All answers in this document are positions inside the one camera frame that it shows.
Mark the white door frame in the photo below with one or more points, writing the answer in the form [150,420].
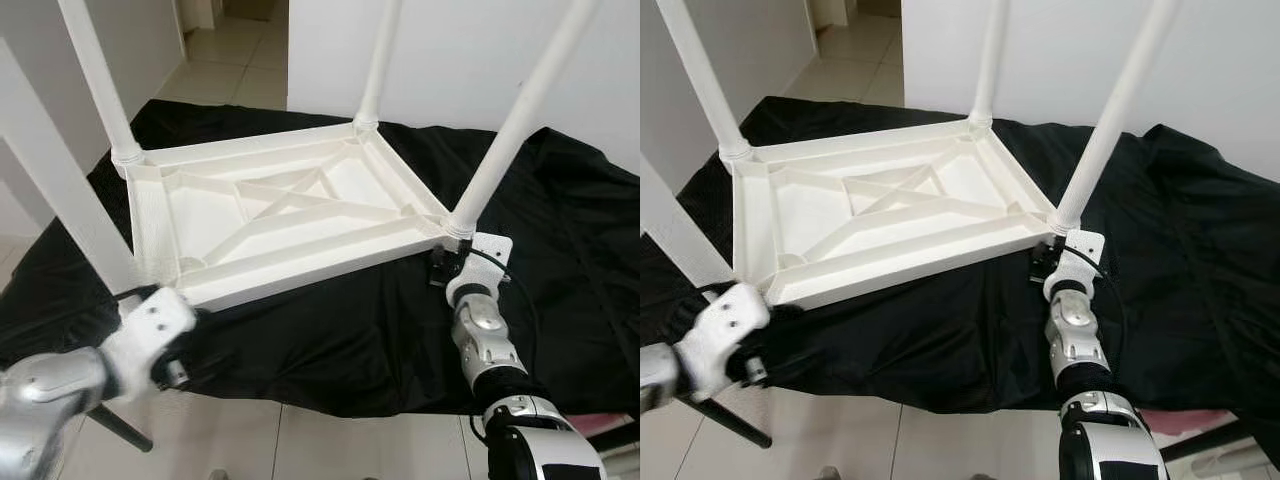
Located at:
[830,12]
[202,14]

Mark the pink plastic stool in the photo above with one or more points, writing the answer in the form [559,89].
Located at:
[605,422]
[1185,418]

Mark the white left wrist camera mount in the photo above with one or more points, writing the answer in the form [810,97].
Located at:
[725,320]
[150,325]

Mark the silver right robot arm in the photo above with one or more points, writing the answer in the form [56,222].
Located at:
[480,335]
[1075,330]

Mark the black metal table frame leg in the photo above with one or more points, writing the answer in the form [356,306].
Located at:
[1205,442]
[125,430]
[615,437]
[735,425]

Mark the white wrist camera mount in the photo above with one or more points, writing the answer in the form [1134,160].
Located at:
[725,320]
[1085,245]
[150,325]
[490,250]

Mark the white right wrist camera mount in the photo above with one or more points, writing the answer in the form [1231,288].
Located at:
[1085,245]
[490,250]

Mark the white plastic table leg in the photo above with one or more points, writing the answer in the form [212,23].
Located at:
[378,60]
[525,100]
[990,60]
[675,230]
[50,170]
[1118,100]
[100,80]
[705,80]

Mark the white plastic table top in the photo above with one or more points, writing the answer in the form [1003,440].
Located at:
[900,255]
[300,250]

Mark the black cloth table cover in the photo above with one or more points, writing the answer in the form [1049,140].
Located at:
[950,340]
[350,340]

